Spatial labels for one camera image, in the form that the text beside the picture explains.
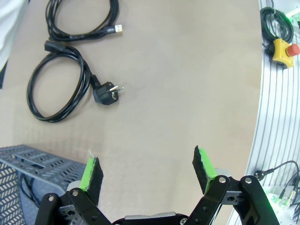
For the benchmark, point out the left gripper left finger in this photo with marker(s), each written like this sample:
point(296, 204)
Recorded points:
point(91, 178)

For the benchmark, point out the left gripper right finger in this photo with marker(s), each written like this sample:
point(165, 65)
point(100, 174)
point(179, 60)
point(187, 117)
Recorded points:
point(204, 168)

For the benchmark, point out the blue-grey plastic mesh basket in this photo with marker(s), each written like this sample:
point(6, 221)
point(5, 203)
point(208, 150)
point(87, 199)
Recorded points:
point(47, 161)

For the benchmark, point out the slotted aluminium table plate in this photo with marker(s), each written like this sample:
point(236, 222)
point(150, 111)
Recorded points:
point(267, 105)

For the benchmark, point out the yellow emergency stop button box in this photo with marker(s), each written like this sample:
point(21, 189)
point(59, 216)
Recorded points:
point(280, 50)

